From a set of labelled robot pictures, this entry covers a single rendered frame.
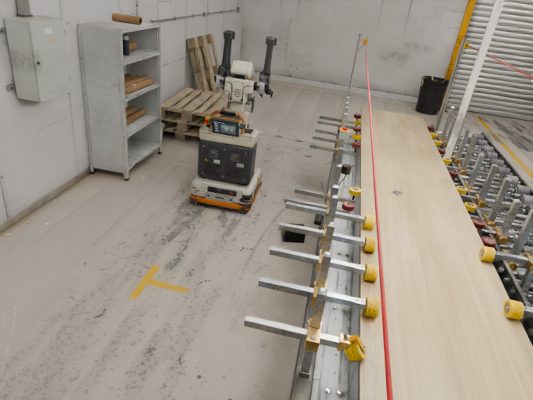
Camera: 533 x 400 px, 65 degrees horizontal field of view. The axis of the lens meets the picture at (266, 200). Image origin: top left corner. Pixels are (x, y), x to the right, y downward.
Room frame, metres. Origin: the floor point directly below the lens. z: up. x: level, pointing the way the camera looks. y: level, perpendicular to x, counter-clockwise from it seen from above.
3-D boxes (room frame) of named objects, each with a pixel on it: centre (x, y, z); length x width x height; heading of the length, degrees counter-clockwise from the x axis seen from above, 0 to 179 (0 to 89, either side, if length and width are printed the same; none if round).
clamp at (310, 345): (1.18, -0.24, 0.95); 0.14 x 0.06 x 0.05; 172
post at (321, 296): (1.21, -0.25, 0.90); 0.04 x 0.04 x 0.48; 82
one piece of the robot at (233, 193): (3.66, 0.45, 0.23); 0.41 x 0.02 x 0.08; 83
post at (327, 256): (1.45, -0.28, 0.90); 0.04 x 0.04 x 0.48; 82
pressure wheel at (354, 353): (1.14, -0.40, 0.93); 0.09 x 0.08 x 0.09; 82
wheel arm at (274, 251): (1.66, -0.30, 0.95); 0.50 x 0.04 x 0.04; 82
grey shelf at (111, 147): (4.53, 1.70, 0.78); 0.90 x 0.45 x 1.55; 172
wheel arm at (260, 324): (1.18, -0.16, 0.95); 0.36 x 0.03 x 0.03; 82
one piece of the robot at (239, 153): (3.90, 0.44, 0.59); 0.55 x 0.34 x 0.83; 83
